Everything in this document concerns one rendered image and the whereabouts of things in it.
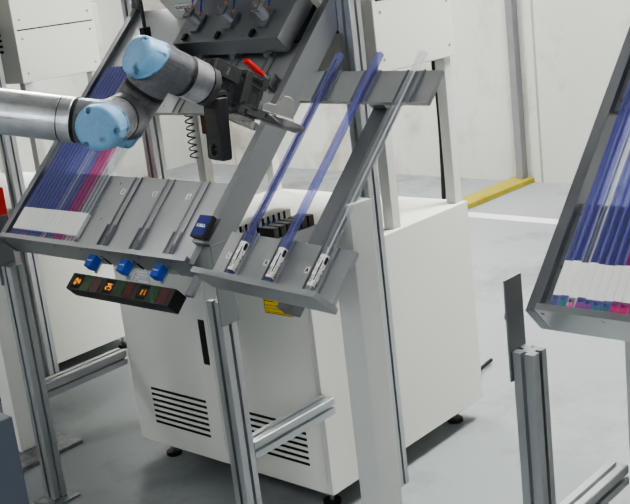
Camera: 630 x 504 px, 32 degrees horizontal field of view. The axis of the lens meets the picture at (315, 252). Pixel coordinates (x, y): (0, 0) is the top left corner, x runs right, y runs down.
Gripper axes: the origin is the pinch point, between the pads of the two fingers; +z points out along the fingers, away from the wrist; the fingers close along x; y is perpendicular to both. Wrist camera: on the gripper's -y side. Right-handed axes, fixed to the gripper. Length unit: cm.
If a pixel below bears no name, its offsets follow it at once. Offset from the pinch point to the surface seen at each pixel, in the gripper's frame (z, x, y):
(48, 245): -3, 65, -31
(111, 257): 1, 44, -30
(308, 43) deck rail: 18.5, 20.2, 25.3
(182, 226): 4.0, 26.9, -20.5
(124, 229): 2, 44, -24
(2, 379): 29, 123, -69
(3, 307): 22, 121, -49
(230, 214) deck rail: 7.6, 17.1, -15.9
